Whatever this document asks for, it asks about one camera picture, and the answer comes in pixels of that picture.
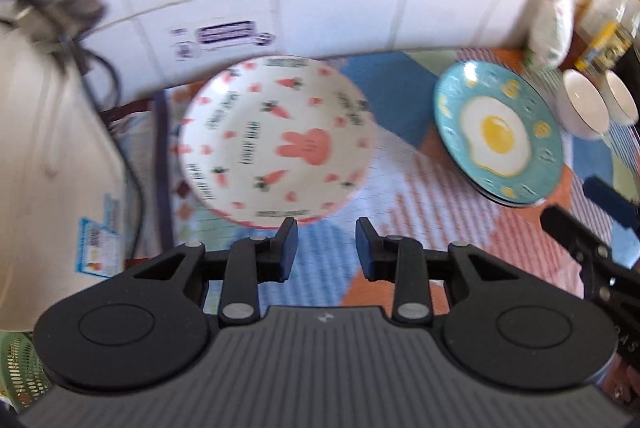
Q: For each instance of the white plastic bag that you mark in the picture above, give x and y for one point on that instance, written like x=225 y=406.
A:
x=550 y=32

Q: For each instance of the purple wall sticker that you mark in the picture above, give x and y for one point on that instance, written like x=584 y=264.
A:
x=225 y=36

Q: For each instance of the teal plate fried egg print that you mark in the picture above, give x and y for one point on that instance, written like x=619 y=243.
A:
x=500 y=87

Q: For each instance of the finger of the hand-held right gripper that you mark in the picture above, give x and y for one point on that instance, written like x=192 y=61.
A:
x=611 y=202
x=570 y=228

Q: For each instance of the white bowl black rim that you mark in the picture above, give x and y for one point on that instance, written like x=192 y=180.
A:
x=622 y=100
x=585 y=102

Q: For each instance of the colourful patchwork table mat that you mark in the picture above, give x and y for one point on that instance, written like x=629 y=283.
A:
x=400 y=188

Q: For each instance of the white appliance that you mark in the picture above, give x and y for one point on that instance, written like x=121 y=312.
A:
x=45 y=167

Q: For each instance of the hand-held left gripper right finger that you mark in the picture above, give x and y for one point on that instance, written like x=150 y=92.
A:
x=365 y=254

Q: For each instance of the blue label sticker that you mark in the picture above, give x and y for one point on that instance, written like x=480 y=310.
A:
x=100 y=238

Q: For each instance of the dark rimmed plate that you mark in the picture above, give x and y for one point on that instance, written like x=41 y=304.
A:
x=505 y=203

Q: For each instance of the grey power adapter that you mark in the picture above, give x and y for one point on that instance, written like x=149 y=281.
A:
x=62 y=0

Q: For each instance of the white plate pink rabbit print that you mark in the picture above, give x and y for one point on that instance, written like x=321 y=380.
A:
x=280 y=122

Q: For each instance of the green plastic basket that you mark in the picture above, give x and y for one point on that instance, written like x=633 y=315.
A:
x=20 y=368

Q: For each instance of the glass bottle yellow label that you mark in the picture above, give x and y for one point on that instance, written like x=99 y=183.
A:
x=607 y=47

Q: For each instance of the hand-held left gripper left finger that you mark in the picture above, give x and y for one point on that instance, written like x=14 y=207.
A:
x=287 y=254

